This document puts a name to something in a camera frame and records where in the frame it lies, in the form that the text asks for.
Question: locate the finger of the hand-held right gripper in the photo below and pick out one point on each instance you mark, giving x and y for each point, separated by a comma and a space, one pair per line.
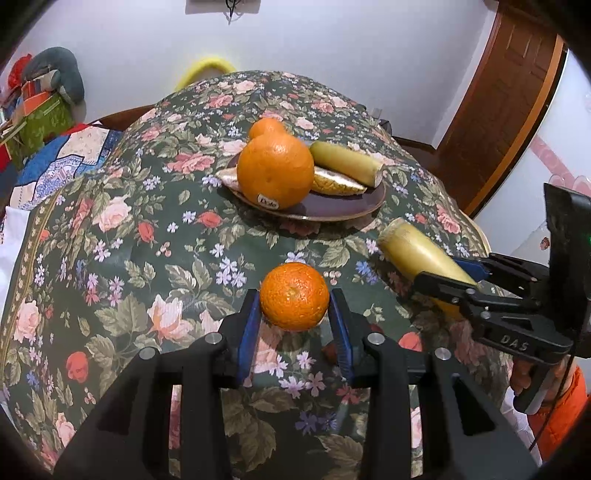
466, 266
443, 288

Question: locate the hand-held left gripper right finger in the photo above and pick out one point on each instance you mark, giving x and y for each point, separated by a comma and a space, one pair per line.
340, 337

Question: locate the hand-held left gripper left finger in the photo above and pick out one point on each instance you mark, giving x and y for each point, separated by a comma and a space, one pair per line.
249, 337

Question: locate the yellow sugar cane piece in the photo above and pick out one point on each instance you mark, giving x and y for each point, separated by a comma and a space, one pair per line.
346, 161
415, 249

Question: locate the small tangerine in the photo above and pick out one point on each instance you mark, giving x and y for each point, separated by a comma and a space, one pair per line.
294, 295

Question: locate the purple round plate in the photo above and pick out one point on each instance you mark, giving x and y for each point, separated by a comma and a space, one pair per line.
341, 205

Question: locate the peeled pomelo segment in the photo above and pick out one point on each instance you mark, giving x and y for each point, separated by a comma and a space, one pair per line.
337, 183

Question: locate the large orange with sticker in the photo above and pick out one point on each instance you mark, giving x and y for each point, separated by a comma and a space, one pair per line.
274, 170

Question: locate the medium smooth orange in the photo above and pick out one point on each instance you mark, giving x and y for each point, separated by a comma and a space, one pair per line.
265, 127

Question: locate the person's right hand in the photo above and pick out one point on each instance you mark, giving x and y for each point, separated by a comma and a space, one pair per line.
519, 378

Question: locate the floral tablecloth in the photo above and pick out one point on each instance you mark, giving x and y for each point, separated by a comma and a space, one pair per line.
161, 258

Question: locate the white heart-print sliding door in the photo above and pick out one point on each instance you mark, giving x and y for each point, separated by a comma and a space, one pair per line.
568, 138

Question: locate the brown wooden door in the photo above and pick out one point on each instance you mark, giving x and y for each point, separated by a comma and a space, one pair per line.
503, 115

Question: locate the patchwork blanket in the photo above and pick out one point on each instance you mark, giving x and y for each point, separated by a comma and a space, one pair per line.
69, 152

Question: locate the yellow foam tube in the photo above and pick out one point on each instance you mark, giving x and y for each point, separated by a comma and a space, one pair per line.
203, 67

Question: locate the green box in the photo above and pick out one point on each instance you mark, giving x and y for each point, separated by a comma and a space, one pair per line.
44, 124

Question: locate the orange box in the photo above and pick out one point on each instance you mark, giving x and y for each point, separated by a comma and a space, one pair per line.
36, 102

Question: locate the red plastic bag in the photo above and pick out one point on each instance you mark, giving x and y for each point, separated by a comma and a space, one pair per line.
18, 69

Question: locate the white wall socket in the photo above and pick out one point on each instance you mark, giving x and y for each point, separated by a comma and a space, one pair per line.
377, 112

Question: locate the dark wooden bed frame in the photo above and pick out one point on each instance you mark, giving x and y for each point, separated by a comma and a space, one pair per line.
129, 117

